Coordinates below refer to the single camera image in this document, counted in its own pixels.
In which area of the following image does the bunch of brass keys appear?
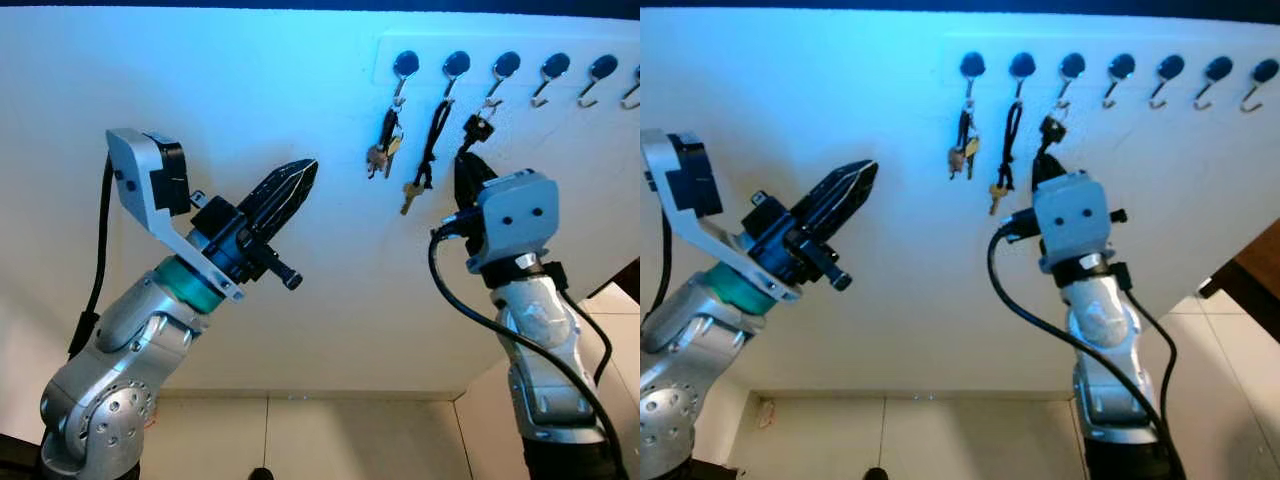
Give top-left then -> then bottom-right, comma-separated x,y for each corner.
365,98 -> 406,181
948,98 -> 983,181

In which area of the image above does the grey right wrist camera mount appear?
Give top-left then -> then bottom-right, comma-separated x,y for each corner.
465,170 -> 561,273
1032,170 -> 1113,273

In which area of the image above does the key with black lanyard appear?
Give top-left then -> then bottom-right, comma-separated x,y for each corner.
400,98 -> 453,216
988,98 -> 1026,216

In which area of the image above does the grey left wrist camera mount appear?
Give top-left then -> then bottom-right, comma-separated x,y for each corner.
105,127 -> 247,303
642,130 -> 801,303

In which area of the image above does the black key fob with ring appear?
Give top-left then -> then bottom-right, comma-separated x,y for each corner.
460,98 -> 498,151
1038,98 -> 1069,146

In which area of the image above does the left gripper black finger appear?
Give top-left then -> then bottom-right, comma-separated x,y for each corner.
797,158 -> 878,217
251,161 -> 320,242
809,161 -> 880,242
240,158 -> 318,217

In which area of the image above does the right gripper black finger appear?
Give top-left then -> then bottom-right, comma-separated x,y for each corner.
1029,149 -> 1068,207
453,149 -> 498,217

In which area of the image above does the white hook mounting strip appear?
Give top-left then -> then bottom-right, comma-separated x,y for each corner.
375,28 -> 641,89

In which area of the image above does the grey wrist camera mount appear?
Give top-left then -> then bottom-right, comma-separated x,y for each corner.
642,130 -> 801,303
105,127 -> 247,303
1032,170 -> 1113,273
465,170 -> 561,273

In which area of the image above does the dark brown wooden table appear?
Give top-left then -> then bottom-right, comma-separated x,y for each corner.
605,255 -> 641,306
1195,215 -> 1280,341

